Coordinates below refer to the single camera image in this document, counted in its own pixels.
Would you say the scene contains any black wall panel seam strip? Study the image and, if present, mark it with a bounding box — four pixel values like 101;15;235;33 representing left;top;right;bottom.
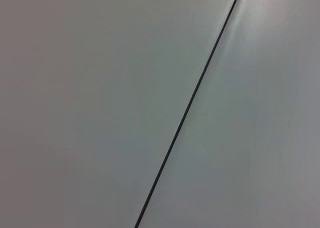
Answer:
133;0;242;228

